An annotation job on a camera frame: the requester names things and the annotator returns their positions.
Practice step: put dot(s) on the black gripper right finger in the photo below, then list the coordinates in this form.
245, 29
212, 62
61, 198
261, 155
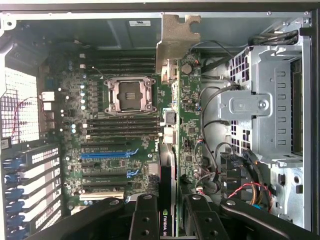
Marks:
205, 220

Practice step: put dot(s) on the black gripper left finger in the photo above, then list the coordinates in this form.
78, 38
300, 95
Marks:
145, 220

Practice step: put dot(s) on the silver chipset heatsink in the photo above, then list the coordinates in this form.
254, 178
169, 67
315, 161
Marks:
153, 180

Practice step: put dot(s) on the white expansion slot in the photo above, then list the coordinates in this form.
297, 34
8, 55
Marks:
100, 196

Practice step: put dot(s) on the blue expansion slot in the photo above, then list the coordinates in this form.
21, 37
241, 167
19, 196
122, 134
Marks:
105, 155

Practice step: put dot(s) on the short black expansion slot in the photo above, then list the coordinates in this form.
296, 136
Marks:
89, 164

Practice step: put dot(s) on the metal CPU socket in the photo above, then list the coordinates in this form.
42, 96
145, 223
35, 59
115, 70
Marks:
130, 96

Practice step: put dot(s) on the perforated metal drive cage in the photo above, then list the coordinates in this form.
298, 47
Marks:
265, 105

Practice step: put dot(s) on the green motherboard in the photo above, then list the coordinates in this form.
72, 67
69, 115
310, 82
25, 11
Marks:
72, 105

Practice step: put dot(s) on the CPU socket locking lever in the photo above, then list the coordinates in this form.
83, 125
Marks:
100, 73

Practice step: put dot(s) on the black open PC case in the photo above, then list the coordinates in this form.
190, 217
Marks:
112, 35

